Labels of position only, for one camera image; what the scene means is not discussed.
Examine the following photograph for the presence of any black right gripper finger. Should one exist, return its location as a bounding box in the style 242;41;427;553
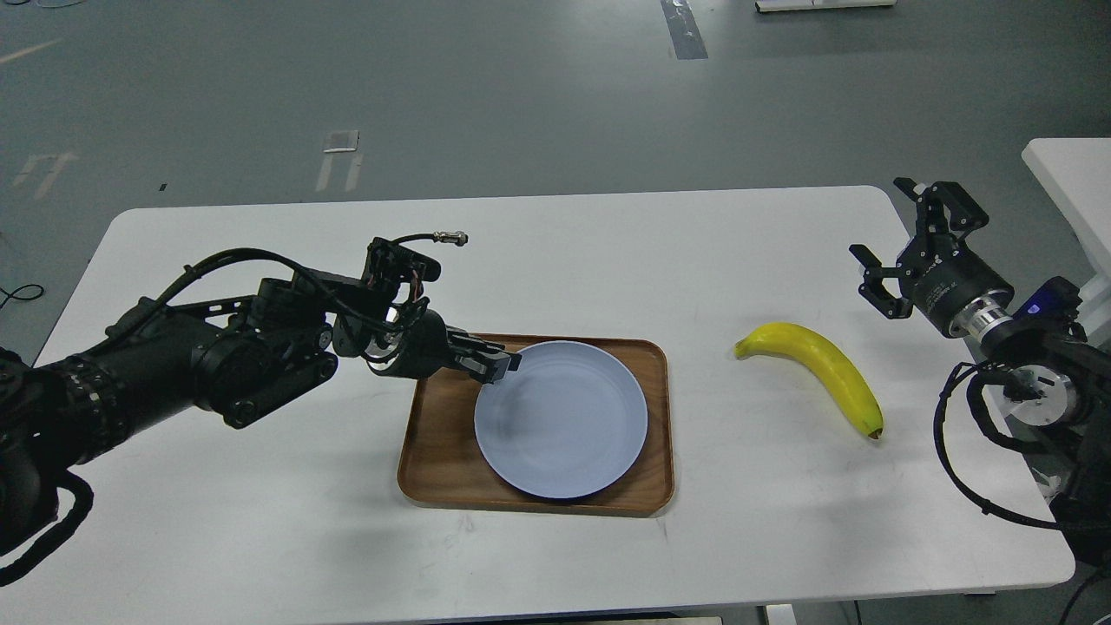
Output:
848;244;913;319
893;177;989;253

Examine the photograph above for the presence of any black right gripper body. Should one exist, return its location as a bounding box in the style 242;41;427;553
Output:
897;234;1015;337

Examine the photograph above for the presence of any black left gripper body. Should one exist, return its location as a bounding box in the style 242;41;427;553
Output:
369;310;467;379

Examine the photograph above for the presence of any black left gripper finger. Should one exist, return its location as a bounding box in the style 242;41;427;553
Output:
451;332;523;372
460;359;513;385

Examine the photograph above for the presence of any light blue round plate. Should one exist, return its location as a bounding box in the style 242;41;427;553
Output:
473;340;649;501

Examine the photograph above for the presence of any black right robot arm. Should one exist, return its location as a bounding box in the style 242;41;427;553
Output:
850;177;1108;569

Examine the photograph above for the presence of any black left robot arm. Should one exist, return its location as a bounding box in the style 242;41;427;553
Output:
1;231;521;585

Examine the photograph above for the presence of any yellow banana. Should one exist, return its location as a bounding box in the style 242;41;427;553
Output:
733;321;885;440

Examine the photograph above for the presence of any brown wooden tray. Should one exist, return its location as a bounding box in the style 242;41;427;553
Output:
398;335;674;517

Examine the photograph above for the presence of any white side table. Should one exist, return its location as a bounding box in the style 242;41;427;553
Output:
1022;137;1110;278

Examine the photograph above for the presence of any white object at top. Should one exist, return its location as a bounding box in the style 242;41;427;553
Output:
754;0;898;13

